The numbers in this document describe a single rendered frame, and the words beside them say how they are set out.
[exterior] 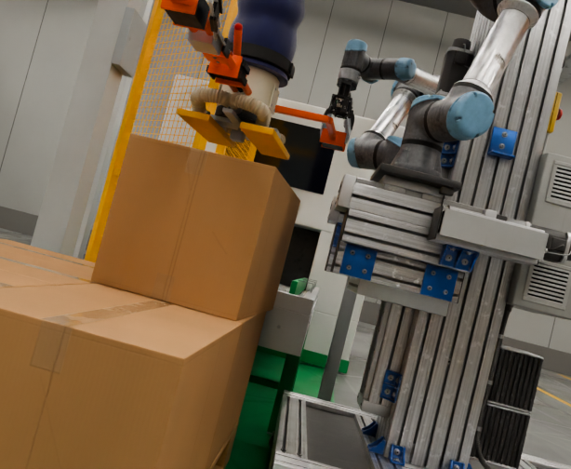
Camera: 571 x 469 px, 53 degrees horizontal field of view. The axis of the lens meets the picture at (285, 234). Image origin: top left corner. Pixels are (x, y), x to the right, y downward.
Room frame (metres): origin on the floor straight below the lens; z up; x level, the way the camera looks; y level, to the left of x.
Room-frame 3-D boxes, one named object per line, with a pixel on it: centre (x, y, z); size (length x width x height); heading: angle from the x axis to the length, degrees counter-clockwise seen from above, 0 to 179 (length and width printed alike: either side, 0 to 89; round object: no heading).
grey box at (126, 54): (2.95, 1.03, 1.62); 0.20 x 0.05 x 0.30; 175
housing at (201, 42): (1.31, 0.29, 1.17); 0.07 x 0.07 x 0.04; 81
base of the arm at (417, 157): (1.62, -0.31, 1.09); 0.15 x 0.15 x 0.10
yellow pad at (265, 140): (1.75, 0.13, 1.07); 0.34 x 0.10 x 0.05; 171
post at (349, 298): (2.66, -0.36, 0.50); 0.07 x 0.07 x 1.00; 85
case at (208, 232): (1.76, 0.22, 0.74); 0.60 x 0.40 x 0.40; 172
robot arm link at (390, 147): (2.12, -0.33, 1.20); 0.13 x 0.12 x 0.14; 53
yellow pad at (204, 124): (1.78, 0.31, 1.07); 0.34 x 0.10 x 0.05; 171
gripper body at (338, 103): (1.99, -0.08, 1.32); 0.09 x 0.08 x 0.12; 172
